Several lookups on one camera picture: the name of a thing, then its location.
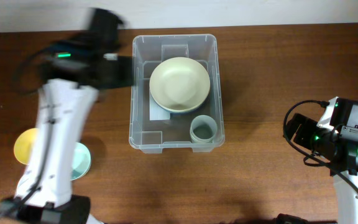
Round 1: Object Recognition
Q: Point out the beige bowl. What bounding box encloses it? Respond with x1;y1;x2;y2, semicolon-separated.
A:
149;57;211;113

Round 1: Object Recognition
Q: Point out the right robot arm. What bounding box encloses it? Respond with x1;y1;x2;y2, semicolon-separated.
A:
283;97;358;223

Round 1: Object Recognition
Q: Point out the light green bowl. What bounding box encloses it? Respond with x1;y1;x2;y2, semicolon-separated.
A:
71;142;91;180

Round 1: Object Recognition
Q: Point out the grey cup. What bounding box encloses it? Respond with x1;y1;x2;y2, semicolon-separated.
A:
190;115;218;135

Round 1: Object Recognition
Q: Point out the green cup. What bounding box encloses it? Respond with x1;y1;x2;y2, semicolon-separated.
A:
190;133;216;143

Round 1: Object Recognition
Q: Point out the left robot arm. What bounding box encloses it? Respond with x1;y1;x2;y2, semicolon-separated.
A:
0;8;134;223

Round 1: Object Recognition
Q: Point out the white label in bin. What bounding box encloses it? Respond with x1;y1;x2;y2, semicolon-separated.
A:
149;93;170;121

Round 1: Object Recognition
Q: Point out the dark blue plate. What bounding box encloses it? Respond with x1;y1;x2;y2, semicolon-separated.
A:
151;99;208;114

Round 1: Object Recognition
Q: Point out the yellow bowl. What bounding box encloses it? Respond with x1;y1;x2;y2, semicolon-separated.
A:
14;128;37;165

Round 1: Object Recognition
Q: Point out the clear plastic storage bin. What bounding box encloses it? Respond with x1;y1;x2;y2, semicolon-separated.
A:
129;34;225;154

